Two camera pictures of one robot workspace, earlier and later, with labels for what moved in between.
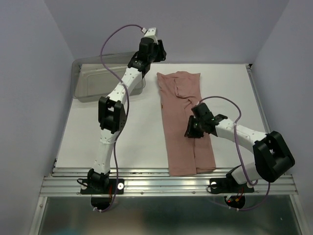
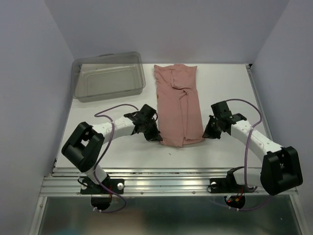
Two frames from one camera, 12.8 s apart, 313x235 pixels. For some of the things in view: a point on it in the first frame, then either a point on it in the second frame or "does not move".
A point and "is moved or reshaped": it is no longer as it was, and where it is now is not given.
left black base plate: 101,186 does not move
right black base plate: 228,185 does not move
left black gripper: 162,54 → 154,136
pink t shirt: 180,93 is moved or reshaped
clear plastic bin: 92,82 does not move
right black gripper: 190,131 → 208,132
